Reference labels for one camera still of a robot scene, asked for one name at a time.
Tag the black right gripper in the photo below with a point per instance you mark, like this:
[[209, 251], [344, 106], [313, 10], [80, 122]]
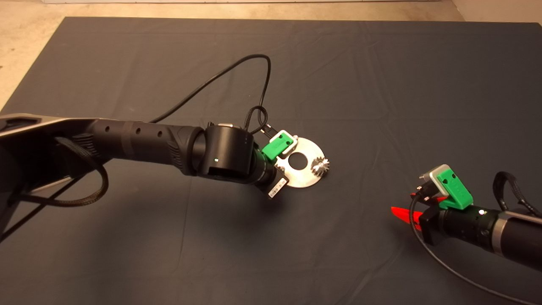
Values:
[[461, 226]]

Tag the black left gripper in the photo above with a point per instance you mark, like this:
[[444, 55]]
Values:
[[266, 178]]

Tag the round metal carrier plate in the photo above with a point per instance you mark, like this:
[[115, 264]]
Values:
[[307, 180]]

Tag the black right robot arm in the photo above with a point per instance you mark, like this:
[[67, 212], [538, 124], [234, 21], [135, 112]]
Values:
[[523, 241]]

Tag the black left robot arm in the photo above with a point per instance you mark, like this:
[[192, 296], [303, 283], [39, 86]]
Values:
[[139, 142]]

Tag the braided black harness loop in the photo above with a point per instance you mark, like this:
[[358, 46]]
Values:
[[106, 182]]

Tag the dark grey table cloth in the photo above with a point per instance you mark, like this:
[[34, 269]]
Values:
[[127, 63]]

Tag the green left camera mount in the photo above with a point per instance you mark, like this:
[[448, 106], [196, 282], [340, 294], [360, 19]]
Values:
[[277, 146]]

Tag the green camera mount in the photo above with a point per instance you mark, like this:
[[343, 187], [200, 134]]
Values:
[[453, 190], [277, 146]]

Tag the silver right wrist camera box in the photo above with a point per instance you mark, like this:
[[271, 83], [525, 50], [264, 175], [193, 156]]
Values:
[[434, 174]]

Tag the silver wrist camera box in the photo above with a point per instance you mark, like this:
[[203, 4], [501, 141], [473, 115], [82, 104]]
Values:
[[295, 146], [434, 174]]

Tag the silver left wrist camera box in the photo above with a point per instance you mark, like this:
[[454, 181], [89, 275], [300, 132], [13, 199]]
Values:
[[295, 146]]

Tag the green right camera mount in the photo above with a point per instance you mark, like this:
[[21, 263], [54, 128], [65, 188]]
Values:
[[453, 190]]

